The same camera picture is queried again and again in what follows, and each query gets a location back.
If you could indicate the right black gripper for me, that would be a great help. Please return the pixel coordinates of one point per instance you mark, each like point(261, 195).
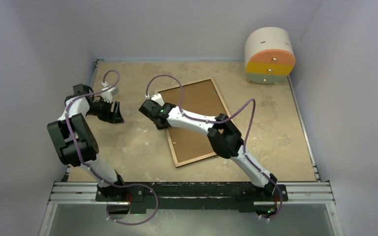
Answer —
point(162, 128)

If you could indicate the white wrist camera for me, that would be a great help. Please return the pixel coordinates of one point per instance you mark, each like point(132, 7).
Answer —
point(156, 98)
point(108, 92)

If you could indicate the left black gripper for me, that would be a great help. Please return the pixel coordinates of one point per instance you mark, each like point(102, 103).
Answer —
point(113, 117)

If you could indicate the brown backing board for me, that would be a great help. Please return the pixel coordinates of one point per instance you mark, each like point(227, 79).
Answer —
point(198, 123)

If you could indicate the aluminium rail frame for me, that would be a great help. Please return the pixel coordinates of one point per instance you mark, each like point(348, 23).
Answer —
point(303, 193)

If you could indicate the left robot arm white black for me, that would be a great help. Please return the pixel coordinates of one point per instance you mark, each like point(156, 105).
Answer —
point(76, 145)

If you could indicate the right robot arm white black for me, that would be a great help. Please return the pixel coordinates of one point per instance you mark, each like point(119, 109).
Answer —
point(223, 135)

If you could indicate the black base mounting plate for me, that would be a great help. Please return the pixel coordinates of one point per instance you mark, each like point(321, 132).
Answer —
point(240, 196)

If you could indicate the black wooden picture frame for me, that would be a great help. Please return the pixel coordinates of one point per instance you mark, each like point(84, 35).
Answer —
point(176, 156)

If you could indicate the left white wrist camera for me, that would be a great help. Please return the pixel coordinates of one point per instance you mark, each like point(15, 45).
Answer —
point(108, 92)

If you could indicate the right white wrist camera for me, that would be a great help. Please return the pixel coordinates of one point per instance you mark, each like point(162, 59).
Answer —
point(156, 98)

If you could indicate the round cream drawer cabinet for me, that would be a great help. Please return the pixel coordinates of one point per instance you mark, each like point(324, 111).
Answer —
point(269, 57)

